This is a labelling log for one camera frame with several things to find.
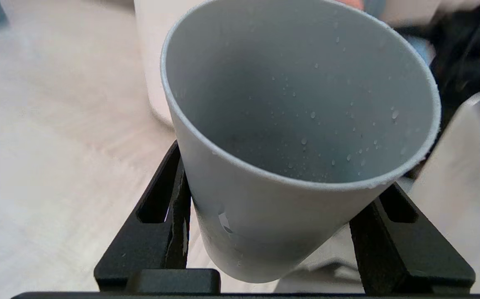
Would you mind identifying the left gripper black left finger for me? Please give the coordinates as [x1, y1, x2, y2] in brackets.
[94, 140, 192, 291]

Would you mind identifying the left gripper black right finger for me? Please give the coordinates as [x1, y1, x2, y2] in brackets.
[350, 183, 476, 295]

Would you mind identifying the grey plastic cup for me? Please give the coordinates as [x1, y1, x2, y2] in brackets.
[160, 0, 442, 284]

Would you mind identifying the large white tea dispenser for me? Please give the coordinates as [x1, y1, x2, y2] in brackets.
[134, 0, 207, 127]

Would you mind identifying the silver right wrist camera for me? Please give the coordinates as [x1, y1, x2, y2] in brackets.
[426, 91, 480, 208]

